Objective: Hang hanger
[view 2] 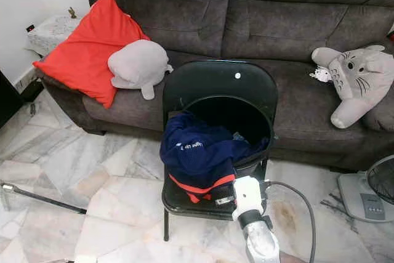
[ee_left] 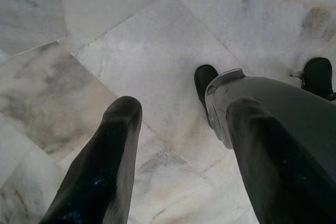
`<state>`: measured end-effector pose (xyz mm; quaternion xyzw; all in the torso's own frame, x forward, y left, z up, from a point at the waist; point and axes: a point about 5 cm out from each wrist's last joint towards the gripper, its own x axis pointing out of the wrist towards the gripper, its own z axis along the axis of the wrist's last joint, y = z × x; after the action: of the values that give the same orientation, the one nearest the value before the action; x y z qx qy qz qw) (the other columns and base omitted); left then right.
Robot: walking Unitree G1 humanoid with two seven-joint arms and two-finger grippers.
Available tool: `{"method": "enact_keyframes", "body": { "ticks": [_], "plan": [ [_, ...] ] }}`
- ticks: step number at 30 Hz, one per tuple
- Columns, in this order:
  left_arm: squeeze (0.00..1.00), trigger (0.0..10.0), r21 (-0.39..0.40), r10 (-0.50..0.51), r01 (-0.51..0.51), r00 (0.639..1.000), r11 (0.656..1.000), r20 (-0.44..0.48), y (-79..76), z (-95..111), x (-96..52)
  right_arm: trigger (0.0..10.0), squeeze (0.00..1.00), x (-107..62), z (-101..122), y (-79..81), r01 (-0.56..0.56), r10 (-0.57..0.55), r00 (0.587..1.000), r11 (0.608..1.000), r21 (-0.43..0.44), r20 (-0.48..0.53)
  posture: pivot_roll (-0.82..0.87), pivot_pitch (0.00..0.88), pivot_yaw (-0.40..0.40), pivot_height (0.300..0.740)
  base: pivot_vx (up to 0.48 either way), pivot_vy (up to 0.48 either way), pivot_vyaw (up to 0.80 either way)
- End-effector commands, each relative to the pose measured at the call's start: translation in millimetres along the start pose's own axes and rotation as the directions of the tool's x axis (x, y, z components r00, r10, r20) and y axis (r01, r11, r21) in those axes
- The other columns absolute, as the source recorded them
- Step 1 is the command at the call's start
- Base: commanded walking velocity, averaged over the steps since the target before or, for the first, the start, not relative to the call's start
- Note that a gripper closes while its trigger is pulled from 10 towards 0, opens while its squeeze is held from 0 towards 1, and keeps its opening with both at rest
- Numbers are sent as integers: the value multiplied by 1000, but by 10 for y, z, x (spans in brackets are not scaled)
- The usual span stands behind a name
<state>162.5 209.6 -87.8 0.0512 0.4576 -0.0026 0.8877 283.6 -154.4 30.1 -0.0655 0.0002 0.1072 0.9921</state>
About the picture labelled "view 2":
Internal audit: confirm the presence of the navy jersey with red stripe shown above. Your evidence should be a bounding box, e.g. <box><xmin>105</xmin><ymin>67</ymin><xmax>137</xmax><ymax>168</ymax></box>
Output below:
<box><xmin>159</xmin><ymin>111</ymin><xmax>270</xmax><ymax>204</ymax></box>

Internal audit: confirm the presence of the black round laundry basket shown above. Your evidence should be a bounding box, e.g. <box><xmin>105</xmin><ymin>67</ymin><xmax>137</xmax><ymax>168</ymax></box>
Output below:
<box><xmin>182</xmin><ymin>94</ymin><xmax>275</xmax><ymax>168</ymax></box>

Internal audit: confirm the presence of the black folding chair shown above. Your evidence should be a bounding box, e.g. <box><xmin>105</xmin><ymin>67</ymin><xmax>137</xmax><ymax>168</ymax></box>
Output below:
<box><xmin>161</xmin><ymin>60</ymin><xmax>279</xmax><ymax>242</ymax></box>

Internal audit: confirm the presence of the small white toy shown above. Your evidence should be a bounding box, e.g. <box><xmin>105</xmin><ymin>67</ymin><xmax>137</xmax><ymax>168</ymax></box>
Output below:
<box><xmin>310</xmin><ymin>66</ymin><xmax>333</xmax><ymax>84</ymax></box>

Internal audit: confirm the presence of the grey seal plush toy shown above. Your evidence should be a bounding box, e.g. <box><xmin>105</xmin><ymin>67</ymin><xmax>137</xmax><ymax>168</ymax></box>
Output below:
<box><xmin>108</xmin><ymin>39</ymin><xmax>174</xmax><ymax>100</ymax></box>

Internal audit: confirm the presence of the grey totoro plush toy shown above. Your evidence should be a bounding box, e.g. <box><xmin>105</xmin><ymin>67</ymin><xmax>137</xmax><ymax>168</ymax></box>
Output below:
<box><xmin>311</xmin><ymin>44</ymin><xmax>394</xmax><ymax>129</ymax></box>

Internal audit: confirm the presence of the dark brown sofa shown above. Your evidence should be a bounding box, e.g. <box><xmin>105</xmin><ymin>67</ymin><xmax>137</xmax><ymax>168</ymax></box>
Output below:
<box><xmin>37</xmin><ymin>0</ymin><xmax>394</xmax><ymax>171</ymax></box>

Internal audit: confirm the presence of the red cushion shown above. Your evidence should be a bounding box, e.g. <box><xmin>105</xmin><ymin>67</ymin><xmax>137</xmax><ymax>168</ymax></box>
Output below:
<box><xmin>33</xmin><ymin>0</ymin><xmax>151</xmax><ymax>110</ymax></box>

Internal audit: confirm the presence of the white lace covered side table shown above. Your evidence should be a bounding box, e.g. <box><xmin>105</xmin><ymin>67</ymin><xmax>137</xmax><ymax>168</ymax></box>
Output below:
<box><xmin>26</xmin><ymin>14</ymin><xmax>84</xmax><ymax>57</ymax></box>

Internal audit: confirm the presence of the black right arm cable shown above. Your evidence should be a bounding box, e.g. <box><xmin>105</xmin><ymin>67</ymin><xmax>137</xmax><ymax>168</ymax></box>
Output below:
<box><xmin>263</xmin><ymin>180</ymin><xmax>316</xmax><ymax>263</ymax></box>

